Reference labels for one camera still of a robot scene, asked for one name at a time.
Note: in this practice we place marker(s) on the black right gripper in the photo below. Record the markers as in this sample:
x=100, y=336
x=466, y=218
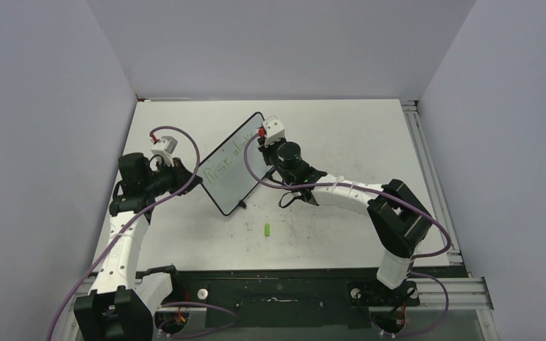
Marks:
x=266, y=148

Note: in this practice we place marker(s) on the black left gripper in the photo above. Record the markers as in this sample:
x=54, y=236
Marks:
x=180, y=174

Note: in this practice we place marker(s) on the black framed small whiteboard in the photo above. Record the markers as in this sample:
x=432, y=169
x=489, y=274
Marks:
x=225, y=172

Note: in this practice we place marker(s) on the green marker cap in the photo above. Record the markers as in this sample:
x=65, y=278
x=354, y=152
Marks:
x=267, y=229

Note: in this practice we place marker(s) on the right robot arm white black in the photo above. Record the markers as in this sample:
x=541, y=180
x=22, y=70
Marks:
x=399, y=218

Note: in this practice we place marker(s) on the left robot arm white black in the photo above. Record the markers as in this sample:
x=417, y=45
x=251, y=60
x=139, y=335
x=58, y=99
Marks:
x=116, y=306

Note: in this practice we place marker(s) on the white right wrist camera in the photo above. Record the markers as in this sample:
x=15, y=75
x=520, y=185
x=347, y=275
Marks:
x=271, y=131

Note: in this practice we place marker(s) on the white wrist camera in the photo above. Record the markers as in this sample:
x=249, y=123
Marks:
x=163, y=148
x=271, y=131

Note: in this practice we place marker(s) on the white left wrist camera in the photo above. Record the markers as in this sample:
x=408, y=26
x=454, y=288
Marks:
x=163, y=148

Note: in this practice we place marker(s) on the aluminium rail right side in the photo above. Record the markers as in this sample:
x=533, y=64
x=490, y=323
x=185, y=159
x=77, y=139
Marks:
x=439, y=205

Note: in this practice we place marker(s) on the aluminium front frame rail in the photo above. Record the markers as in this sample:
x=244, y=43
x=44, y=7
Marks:
x=463, y=293

